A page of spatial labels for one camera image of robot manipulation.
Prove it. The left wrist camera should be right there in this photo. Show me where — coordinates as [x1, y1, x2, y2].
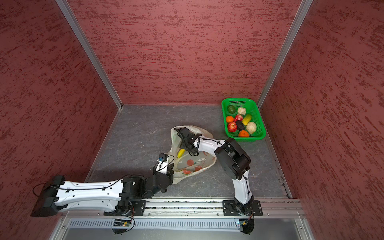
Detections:
[154, 153, 169, 175]

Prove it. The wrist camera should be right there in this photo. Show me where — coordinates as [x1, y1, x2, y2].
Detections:
[154, 153, 169, 175]
[178, 127, 196, 143]

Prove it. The dark avocado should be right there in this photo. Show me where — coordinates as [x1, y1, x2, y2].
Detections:
[236, 121, 246, 131]

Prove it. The red apple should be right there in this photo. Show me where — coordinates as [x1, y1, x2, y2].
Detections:
[227, 122, 238, 133]

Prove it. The yellow banana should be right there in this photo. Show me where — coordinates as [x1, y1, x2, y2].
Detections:
[177, 149, 186, 159]

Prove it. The large orange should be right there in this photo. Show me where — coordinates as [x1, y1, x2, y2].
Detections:
[238, 130, 250, 138]

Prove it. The green lime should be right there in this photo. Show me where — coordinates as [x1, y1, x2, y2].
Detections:
[227, 105, 237, 114]

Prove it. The beige bumpy round fruit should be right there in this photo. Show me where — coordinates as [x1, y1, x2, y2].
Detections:
[246, 122, 257, 135]

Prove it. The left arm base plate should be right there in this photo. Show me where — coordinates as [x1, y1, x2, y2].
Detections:
[104, 200, 147, 217]

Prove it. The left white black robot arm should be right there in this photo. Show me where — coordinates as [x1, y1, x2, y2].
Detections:
[31, 163, 174, 218]

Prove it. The red strawberry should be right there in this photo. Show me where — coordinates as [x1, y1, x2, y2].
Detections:
[234, 114, 244, 122]

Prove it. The small orange tangerine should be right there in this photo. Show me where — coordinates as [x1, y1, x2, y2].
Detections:
[226, 116, 234, 123]

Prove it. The right aluminium corner post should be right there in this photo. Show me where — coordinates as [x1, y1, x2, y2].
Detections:
[257, 0, 313, 109]

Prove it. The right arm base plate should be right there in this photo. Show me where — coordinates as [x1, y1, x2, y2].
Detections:
[222, 200, 263, 217]

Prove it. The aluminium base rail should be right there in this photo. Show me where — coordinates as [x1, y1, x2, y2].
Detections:
[62, 196, 301, 218]

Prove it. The aluminium corner post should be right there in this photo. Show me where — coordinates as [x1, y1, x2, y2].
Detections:
[56, 0, 124, 111]
[257, 0, 313, 109]

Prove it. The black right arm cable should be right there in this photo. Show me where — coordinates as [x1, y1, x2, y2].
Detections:
[173, 127, 202, 157]

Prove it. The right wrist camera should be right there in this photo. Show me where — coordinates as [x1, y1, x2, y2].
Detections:
[178, 127, 196, 143]

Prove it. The printed translucent plastic bag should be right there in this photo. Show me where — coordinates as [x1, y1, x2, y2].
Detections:
[167, 129, 217, 185]

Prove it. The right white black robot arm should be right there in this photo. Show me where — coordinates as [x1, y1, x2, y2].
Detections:
[181, 134, 254, 216]

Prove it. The yellow green mango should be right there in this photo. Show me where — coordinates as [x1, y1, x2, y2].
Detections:
[242, 114, 253, 126]

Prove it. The left aluminium corner post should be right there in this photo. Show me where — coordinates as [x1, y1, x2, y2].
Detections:
[56, 0, 124, 111]

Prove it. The green plastic basket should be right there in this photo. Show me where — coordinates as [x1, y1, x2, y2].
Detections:
[221, 98, 267, 142]

